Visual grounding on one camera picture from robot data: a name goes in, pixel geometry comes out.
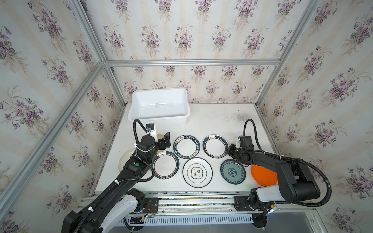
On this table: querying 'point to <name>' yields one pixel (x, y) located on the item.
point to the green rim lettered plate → (186, 146)
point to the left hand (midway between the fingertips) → (162, 133)
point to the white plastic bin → (166, 108)
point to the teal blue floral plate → (232, 172)
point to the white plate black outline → (197, 172)
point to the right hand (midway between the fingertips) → (230, 149)
